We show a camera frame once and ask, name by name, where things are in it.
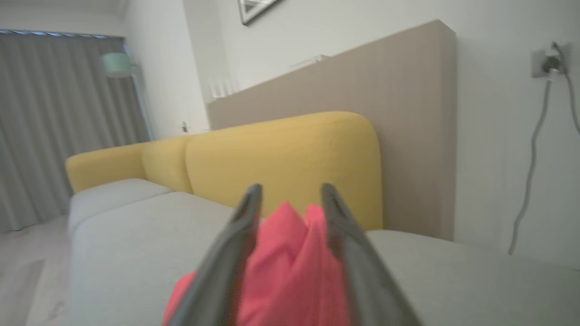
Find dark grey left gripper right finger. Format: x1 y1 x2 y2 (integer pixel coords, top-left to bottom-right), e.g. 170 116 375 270
320 182 423 326

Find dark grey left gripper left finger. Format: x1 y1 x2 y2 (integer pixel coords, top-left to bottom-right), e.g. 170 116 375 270
167 183 264 326

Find red basketball jersey white sleeves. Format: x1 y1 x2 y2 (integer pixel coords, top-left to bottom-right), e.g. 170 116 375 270
162 201 352 326

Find yellow and grey sofa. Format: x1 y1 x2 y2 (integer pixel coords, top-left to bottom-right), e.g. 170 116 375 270
65 111 384 326

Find beige wooden partition panel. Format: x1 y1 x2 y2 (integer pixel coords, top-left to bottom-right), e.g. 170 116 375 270
206 19 457 241

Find white router with antennas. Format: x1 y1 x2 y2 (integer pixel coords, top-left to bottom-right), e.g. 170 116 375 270
208 74 241 99

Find grey pleated curtain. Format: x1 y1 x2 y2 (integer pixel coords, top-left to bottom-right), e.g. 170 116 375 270
0 31 152 234

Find white flat device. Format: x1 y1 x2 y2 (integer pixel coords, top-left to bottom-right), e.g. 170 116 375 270
288 54 329 71

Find teal lamp shade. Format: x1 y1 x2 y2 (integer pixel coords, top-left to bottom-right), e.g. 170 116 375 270
101 52 136 78

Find black power plug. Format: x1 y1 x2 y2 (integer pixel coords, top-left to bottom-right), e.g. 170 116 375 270
542 57 562 76

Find grey hanging cable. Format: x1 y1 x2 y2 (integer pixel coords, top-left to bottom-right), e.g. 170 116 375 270
551 41 580 135
507 76 554 256

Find framed wall picture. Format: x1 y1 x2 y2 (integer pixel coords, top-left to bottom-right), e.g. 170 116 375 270
237 0 284 26

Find grey wall outlet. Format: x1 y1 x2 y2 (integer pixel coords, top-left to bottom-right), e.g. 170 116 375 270
531 48 567 78

